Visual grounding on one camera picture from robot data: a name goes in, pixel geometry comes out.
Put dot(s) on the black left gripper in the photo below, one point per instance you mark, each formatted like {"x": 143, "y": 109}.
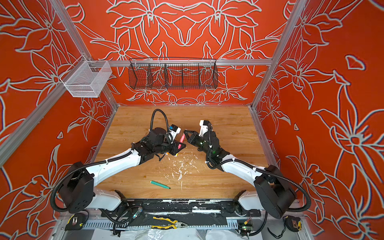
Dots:
{"x": 175, "y": 145}

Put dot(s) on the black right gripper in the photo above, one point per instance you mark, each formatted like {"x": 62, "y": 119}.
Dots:
{"x": 193, "y": 137}

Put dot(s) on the pink highlighter pen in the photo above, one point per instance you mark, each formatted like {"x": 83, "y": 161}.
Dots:
{"x": 181, "y": 141}

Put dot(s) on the green highlighter pen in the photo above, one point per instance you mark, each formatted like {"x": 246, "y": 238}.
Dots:
{"x": 159, "y": 185}

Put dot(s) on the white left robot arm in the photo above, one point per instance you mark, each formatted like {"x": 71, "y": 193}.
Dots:
{"x": 77, "y": 190}

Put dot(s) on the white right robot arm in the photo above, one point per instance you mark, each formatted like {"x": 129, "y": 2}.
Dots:
{"x": 274, "y": 193}

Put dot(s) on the white mesh basket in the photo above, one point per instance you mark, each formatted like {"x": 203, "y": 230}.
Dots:
{"x": 84, "y": 81}

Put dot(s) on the left tape measure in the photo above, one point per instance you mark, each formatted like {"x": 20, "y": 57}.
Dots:
{"x": 76, "y": 222}

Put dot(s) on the tape measure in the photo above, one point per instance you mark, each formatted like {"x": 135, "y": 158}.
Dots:
{"x": 292, "y": 223}
{"x": 76, "y": 222}

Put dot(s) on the right tape measure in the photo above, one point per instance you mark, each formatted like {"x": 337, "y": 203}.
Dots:
{"x": 292, "y": 223}

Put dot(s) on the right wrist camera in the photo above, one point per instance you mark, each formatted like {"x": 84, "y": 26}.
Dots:
{"x": 204, "y": 127}

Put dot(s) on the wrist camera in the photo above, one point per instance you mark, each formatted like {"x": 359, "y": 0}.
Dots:
{"x": 204, "y": 127}
{"x": 174, "y": 131}

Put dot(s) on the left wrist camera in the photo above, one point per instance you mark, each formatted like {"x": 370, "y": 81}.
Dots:
{"x": 174, "y": 131}

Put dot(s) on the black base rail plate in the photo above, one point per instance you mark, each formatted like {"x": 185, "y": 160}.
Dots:
{"x": 166, "y": 207}

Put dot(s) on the yellow handled pliers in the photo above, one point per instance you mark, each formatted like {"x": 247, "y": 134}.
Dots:
{"x": 168, "y": 224}

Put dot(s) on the black wire basket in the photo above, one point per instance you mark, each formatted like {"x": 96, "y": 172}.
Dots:
{"x": 174, "y": 74}

